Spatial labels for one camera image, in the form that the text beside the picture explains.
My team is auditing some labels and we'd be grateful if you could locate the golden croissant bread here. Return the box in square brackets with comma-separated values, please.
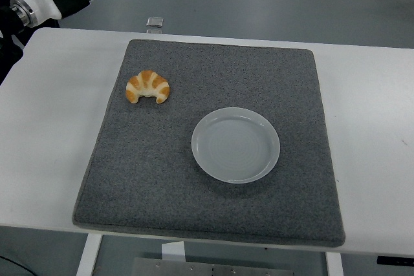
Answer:
[125, 70, 171, 105]

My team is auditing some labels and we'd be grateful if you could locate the pale grey round plate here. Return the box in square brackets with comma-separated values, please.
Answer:
[190, 107, 281, 186]

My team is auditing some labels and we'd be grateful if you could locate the grey metal plate with screws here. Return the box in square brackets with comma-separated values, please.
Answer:
[131, 257, 325, 276]

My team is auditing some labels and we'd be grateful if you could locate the grey felt mat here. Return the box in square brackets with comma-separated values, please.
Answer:
[71, 39, 347, 248]

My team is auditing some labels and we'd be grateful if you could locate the white table leg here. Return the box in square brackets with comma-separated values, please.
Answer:
[325, 251, 344, 276]
[76, 233, 104, 276]

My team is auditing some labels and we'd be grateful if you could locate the black table control box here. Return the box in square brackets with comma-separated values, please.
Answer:
[376, 255, 414, 266]

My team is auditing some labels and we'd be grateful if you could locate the black floor cable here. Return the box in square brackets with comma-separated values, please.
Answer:
[0, 254, 32, 272]

